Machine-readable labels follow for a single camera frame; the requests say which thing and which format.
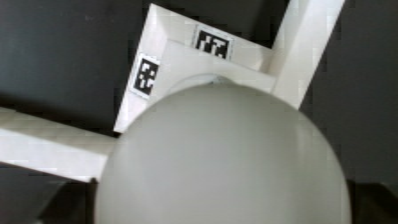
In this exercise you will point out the white right fence bar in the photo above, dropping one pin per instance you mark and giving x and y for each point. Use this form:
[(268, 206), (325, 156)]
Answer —
[(298, 46)]

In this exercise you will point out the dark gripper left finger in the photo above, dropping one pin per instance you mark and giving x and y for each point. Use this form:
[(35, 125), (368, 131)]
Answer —
[(50, 203)]

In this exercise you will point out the white lamp base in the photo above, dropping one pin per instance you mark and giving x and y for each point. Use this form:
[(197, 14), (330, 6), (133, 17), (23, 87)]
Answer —
[(188, 55)]

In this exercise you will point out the white front fence bar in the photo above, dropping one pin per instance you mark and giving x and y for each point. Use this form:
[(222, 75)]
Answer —
[(51, 147)]

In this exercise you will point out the white fence bar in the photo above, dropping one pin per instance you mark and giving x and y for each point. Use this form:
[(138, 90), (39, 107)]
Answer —
[(298, 46), (51, 147)]

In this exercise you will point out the white lamp bulb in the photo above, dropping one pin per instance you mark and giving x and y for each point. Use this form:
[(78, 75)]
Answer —
[(222, 162)]

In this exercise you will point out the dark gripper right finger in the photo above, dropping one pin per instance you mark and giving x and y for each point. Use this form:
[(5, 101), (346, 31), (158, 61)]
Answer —
[(373, 202)]

